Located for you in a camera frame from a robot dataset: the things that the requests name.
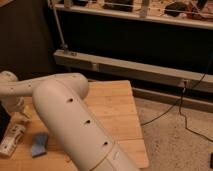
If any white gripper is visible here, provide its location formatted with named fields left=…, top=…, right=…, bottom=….
left=2, top=97, right=31, bottom=121

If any white bottle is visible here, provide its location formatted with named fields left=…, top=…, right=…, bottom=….
left=0, top=123, right=26, bottom=157

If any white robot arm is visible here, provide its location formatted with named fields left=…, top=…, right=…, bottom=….
left=0, top=71, right=139, bottom=171

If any metal stand pole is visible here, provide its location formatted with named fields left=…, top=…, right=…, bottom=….
left=50, top=0, right=69, bottom=54

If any blue sponge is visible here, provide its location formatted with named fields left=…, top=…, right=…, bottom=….
left=31, top=132, right=49, bottom=157

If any wooden shelf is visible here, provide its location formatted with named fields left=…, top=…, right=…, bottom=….
left=53, top=0, right=213, bottom=30

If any black cable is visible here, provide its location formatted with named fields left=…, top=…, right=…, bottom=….
left=140, top=56, right=213, bottom=143

